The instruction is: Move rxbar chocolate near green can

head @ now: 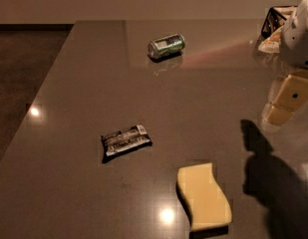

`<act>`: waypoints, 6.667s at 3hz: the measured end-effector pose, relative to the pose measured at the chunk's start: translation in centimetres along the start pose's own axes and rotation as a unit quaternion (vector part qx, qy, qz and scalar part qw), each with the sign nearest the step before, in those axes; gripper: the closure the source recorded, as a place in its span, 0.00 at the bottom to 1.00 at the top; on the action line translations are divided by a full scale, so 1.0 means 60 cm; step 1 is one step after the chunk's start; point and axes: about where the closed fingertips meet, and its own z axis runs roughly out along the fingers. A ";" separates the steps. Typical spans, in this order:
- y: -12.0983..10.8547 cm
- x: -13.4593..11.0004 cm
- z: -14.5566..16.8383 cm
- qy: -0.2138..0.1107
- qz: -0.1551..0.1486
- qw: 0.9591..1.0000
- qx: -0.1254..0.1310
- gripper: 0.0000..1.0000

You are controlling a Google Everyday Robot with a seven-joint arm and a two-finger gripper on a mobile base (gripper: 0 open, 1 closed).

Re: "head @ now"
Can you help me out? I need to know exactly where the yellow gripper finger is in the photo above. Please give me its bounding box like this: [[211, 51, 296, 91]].
[[268, 78, 283, 103], [266, 71, 308, 125]]

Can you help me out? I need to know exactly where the black rxbar chocolate wrapper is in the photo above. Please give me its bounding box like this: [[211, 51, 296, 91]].
[[101, 124, 153, 157]]

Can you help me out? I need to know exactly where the green soda can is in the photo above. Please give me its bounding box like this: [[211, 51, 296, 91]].
[[148, 34, 185, 60]]

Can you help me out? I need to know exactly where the yellow curved sponge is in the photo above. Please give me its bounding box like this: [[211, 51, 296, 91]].
[[176, 163, 232, 232]]

